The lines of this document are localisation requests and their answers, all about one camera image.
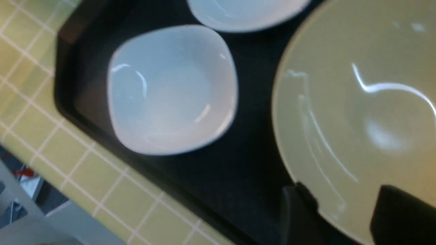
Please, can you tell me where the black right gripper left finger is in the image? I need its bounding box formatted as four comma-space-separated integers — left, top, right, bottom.
280, 182, 326, 245

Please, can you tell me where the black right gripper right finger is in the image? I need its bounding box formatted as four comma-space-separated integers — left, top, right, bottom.
370, 185, 436, 245

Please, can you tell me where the beige noodle bowl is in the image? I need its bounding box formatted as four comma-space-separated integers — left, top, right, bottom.
271, 0, 435, 245

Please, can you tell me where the white square dish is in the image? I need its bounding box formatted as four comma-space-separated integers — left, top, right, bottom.
187, 0, 311, 33
106, 24, 239, 156

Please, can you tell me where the black serving tray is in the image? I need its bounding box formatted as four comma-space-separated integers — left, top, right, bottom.
54, 0, 324, 245

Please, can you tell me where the green checkered tablecloth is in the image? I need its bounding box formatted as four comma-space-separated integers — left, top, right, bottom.
0, 0, 235, 245

